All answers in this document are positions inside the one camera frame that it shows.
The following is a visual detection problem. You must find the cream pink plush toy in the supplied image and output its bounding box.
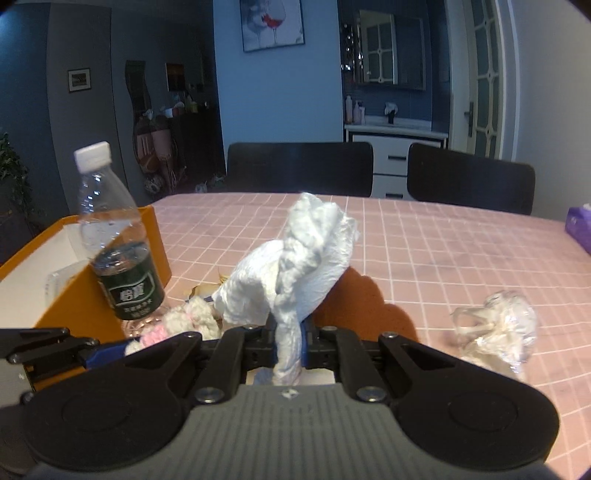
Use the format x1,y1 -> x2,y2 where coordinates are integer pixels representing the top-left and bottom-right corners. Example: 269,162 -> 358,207
124,296 -> 222,356

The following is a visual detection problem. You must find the crumpled clear plastic bag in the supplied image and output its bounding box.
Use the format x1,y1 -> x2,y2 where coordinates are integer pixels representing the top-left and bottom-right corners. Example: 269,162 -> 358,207
452,290 -> 539,382

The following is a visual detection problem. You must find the green potted plant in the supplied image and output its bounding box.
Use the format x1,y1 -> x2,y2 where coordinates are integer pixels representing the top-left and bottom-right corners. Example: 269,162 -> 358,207
0,132 -> 35,223

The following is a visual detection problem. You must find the black chair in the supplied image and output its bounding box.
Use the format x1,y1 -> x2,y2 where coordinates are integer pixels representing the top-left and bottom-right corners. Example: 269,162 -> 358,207
225,142 -> 374,197
407,143 -> 536,215

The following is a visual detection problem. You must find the black chair left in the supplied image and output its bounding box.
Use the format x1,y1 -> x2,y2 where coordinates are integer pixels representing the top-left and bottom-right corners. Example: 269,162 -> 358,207
225,142 -> 374,197

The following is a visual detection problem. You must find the black chair right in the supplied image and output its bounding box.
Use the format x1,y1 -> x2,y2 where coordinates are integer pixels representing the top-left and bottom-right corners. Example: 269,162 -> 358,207
407,143 -> 536,215

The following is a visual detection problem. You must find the small framed wall photo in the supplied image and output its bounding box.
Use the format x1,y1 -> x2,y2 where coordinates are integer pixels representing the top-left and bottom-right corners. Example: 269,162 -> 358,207
67,68 -> 92,93

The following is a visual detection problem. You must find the white drawer cabinet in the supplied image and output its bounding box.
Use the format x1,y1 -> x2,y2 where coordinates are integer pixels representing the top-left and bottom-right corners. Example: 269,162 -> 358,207
345,124 -> 448,201

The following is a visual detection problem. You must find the purple tissue pack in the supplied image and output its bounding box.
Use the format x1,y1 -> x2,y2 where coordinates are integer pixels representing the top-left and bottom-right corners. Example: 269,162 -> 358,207
565,203 -> 591,254

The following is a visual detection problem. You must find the wine glass wall picture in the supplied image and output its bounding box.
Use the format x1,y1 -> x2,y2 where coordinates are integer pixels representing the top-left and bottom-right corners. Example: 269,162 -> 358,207
239,0 -> 304,53

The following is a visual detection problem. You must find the wall mirror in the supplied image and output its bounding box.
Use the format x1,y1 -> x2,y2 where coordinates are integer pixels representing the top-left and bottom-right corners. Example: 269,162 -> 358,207
356,10 -> 426,90

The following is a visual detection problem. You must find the white glass-panel door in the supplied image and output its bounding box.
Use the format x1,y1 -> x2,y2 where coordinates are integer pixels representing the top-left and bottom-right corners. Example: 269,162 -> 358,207
463,0 -> 503,159

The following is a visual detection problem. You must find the plastic water bottle green label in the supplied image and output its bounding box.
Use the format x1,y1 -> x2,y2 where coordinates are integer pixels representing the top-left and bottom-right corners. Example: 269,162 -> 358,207
74,141 -> 165,337

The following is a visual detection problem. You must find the orange cardboard box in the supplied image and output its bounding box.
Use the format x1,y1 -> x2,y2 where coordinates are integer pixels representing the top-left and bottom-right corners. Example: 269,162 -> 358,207
0,204 -> 174,393

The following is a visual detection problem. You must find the white cloth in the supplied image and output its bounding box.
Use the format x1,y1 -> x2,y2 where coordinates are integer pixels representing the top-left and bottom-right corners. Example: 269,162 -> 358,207
212,192 -> 359,386

